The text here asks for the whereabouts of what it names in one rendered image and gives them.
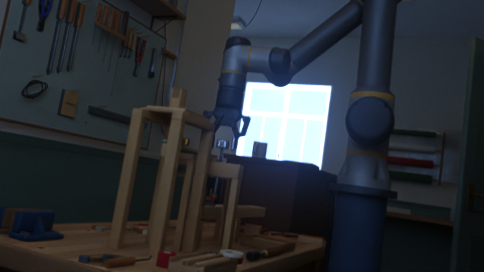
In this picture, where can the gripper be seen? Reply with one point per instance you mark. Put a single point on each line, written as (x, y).
(227, 118)

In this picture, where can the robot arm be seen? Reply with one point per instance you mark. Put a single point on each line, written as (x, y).
(372, 56)

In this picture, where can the metal let-off knob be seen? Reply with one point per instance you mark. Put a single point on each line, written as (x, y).
(222, 144)

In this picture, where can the wooden tray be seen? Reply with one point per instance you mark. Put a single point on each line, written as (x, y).
(204, 262)

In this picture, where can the hammer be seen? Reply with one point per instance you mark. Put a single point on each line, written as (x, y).
(20, 26)

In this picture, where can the grey mug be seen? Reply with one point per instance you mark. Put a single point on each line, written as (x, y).
(260, 148)

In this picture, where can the bright window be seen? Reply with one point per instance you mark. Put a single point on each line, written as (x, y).
(291, 121)

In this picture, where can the black hand tool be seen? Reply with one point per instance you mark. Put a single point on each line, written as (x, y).
(152, 62)

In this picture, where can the ceiling light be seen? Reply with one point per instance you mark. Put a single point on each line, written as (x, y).
(238, 24)

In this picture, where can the dark cabinet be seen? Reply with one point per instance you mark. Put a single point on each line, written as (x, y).
(287, 196)

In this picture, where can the dark straight bar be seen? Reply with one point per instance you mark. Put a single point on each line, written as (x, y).
(109, 114)

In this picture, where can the white tape roll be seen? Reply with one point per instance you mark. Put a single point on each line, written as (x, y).
(232, 255)

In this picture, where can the wooden rack with small tools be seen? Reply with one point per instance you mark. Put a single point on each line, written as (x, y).
(111, 26)

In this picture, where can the tan wooden block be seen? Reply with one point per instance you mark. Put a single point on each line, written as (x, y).
(68, 103)

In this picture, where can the green felt roll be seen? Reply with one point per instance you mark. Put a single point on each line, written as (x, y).
(414, 133)
(410, 177)

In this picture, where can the red felt roll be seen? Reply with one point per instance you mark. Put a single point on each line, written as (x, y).
(410, 162)

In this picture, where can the white felt roll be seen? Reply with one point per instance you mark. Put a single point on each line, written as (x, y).
(414, 149)

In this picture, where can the side bench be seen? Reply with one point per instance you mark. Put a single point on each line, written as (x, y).
(419, 208)

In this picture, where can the wooden felt roll rack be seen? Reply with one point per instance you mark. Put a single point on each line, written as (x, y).
(441, 158)

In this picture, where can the blue bench vise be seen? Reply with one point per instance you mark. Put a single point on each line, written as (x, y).
(34, 225)

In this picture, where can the green door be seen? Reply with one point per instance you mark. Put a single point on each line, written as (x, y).
(470, 132)

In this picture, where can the wooden piano action frame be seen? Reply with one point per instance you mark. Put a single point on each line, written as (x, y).
(166, 177)

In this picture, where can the wooden wall shelf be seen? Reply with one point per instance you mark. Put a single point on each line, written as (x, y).
(162, 9)

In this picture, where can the grey tool wall board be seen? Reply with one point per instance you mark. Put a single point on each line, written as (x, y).
(90, 72)

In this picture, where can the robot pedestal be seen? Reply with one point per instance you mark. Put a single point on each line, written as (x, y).
(357, 230)

